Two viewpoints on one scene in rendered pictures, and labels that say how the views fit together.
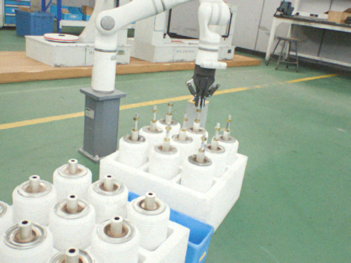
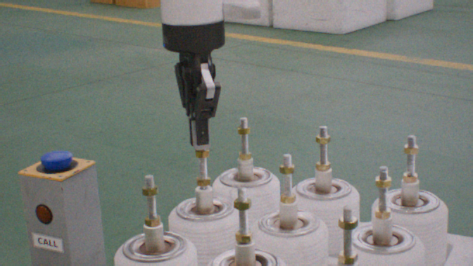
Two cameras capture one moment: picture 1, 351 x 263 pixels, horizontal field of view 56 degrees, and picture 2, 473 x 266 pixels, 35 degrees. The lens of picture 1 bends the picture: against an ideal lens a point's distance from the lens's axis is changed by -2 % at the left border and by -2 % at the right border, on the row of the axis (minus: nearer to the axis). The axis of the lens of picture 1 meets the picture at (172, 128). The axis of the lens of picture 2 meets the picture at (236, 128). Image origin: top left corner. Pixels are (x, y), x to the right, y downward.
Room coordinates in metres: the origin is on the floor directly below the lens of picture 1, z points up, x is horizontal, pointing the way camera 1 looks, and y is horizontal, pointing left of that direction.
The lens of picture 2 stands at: (1.10, 0.82, 0.65)
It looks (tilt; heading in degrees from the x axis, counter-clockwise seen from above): 18 degrees down; 273
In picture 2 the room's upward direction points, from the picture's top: 3 degrees counter-clockwise
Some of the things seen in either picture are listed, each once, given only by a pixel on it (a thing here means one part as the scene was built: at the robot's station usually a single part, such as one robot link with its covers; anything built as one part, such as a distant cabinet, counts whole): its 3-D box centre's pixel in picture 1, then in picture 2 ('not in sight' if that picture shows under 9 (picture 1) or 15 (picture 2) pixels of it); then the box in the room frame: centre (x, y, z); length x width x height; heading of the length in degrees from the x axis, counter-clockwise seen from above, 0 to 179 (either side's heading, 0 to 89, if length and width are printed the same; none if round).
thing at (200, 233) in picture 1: (157, 233); not in sight; (0.81, 0.00, 0.06); 0.30 x 0.11 x 0.12; 63
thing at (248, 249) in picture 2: (153, 126); (245, 255); (1.13, 0.07, 0.26); 0.02 x 0.02 x 0.03
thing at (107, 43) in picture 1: (106, 32); not in sight; (1.40, 0.32, 0.54); 0.09 x 0.09 x 0.17; 14
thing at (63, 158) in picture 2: not in sight; (57, 162); (1.38, -0.09, 0.32); 0.04 x 0.04 x 0.02
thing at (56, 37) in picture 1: (61, 37); not in sight; (3.08, 1.10, 0.29); 0.30 x 0.30 x 0.06
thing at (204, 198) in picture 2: (196, 126); (204, 200); (1.19, -0.09, 0.26); 0.02 x 0.02 x 0.03
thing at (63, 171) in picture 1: (72, 171); not in sight; (0.76, 0.24, 0.25); 0.08 x 0.08 x 0.01
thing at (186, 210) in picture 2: (195, 130); (205, 209); (1.19, -0.09, 0.25); 0.08 x 0.08 x 0.01
